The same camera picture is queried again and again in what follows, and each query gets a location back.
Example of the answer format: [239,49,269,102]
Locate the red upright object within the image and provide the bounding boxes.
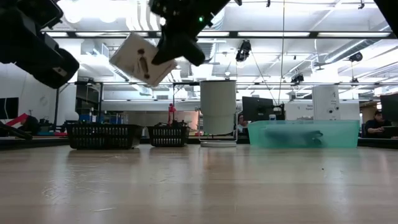
[167,103,177,125]

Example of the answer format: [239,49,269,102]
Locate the teal translucent plastic bin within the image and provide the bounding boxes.
[248,119,361,149]

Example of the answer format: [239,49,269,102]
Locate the silver ceiling air duct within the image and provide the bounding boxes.
[198,18,228,63]

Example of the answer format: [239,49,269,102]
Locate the black USB cable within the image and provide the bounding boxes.
[264,129,325,147]

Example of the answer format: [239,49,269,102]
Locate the black wall screen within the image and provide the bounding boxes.
[0,96,19,120]

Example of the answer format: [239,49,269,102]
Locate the white square column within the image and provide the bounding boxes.
[312,84,341,121]

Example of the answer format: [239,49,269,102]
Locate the white metal tumbler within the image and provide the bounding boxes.
[199,79,238,136]

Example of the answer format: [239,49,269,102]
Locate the black metal rack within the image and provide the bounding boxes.
[52,81,105,125]

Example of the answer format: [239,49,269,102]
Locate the person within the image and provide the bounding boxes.
[363,109,394,139]
[17,113,41,136]
[236,113,249,135]

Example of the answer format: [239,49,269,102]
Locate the white wire cup stand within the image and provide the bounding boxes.
[197,105,239,148]

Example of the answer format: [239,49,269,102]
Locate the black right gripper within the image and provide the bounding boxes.
[150,27,207,67]

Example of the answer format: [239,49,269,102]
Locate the large black plastic basket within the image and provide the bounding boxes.
[66,123,144,150]

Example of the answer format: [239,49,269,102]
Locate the small black plastic basket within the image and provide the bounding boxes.
[146,125,190,148]

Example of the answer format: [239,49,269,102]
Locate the black computer monitor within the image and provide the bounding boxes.
[379,93,398,123]
[241,96,285,122]

